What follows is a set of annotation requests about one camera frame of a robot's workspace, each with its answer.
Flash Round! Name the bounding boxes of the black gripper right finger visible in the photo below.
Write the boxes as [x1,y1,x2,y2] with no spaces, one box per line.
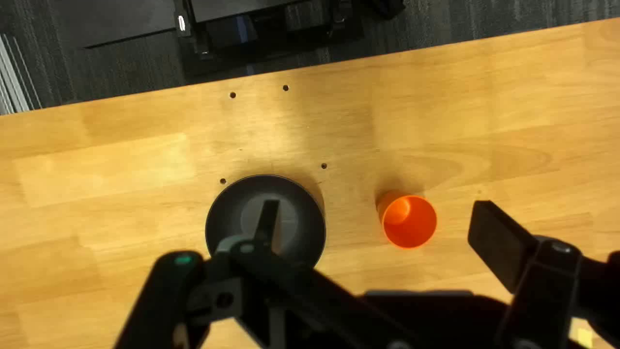
[467,200,583,349]

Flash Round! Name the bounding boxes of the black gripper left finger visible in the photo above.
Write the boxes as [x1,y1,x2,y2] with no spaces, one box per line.
[114,200,281,349]

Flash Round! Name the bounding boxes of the orange plastic cup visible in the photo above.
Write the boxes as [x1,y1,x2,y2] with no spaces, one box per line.
[376,192,440,250]

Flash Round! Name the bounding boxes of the black bowl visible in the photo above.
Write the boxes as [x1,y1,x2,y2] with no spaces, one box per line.
[204,173,328,268]

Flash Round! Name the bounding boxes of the black equipment with white label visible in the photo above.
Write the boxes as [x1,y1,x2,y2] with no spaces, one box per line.
[173,0,409,70]

